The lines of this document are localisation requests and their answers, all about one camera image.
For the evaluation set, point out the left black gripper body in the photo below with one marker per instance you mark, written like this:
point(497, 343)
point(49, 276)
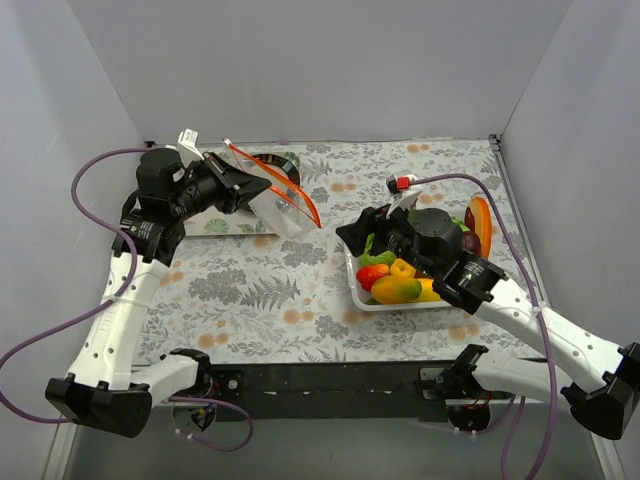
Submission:
point(226, 181)

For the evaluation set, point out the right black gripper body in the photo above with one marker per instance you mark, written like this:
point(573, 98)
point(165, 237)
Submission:
point(373, 228)

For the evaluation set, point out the yellow green mango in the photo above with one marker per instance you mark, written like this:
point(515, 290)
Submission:
point(392, 289)

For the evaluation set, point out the clear zip bag orange zipper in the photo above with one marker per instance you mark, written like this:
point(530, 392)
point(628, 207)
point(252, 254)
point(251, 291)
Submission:
point(286, 208)

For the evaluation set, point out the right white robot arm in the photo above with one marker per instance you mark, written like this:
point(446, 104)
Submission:
point(595, 379)

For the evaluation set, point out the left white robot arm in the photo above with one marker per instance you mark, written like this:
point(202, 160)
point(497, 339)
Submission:
point(100, 389)

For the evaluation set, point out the green lettuce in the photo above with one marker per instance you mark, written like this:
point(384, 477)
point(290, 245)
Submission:
point(464, 228)

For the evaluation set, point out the dark purple eggplant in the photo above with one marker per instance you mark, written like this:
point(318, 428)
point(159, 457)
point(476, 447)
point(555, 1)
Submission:
point(471, 242)

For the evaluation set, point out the green starfruit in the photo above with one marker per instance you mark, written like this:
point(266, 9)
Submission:
point(368, 259)

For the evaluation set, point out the orange papaya slice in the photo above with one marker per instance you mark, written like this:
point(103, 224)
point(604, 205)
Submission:
point(478, 219)

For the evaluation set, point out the floral serving tray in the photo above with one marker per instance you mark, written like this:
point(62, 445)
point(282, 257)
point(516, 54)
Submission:
point(243, 222)

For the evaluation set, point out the white plastic basket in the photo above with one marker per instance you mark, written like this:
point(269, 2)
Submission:
point(364, 301)

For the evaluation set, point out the striped rim ceramic plate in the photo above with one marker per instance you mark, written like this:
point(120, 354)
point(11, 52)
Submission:
point(287, 166)

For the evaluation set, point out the floral tablecloth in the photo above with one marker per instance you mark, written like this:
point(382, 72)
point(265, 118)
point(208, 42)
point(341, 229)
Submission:
point(264, 299)

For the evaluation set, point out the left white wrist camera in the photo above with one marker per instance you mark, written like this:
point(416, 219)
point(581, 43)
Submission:
point(187, 147)

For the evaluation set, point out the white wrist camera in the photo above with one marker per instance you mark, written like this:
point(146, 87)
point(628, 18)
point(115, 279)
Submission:
point(404, 192)
point(187, 147)

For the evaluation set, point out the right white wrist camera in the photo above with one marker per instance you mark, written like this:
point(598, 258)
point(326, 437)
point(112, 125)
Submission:
point(404, 192)

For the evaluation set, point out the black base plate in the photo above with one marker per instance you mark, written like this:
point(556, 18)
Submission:
point(362, 390)

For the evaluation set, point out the aluminium frame rail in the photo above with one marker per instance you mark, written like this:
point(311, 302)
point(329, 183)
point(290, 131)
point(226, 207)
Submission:
point(61, 458)

